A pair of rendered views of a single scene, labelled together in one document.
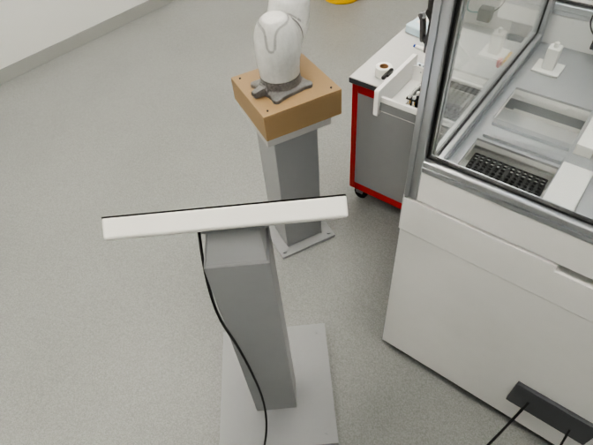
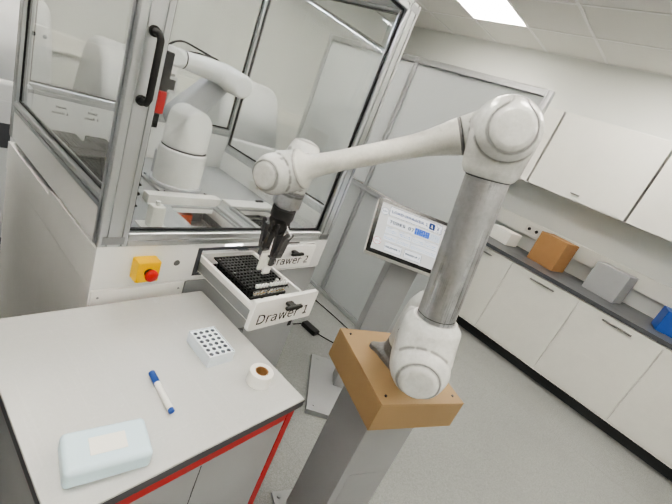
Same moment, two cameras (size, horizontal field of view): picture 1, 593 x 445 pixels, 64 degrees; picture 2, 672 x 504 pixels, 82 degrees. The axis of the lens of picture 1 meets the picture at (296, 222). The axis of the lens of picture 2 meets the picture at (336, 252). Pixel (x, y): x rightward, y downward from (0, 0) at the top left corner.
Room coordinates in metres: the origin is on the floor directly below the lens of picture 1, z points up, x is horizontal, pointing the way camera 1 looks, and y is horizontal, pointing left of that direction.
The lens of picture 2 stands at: (2.67, -0.50, 1.54)
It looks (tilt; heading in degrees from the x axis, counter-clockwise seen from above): 20 degrees down; 172
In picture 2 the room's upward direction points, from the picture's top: 23 degrees clockwise
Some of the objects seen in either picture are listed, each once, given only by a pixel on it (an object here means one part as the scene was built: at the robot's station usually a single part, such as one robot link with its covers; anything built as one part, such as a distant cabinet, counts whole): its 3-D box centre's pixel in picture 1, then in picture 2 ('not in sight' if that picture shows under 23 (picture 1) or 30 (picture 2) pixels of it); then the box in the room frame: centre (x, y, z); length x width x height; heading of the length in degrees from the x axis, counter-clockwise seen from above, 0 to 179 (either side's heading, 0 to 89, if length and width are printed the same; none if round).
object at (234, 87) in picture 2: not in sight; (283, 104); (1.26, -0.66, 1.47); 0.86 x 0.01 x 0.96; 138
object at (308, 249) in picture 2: not in sight; (289, 256); (1.08, -0.45, 0.87); 0.29 x 0.02 x 0.11; 138
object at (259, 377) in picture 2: (383, 70); (259, 376); (1.77, -0.43, 0.78); 0.07 x 0.07 x 0.04
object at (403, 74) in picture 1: (395, 84); (283, 308); (1.52, -0.42, 0.87); 0.29 x 0.02 x 0.11; 138
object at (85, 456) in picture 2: (423, 25); (106, 450); (2.10, -0.69, 0.78); 0.15 x 0.10 x 0.04; 126
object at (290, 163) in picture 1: (290, 176); (347, 461); (1.60, 0.00, 0.38); 0.30 x 0.30 x 0.76; 23
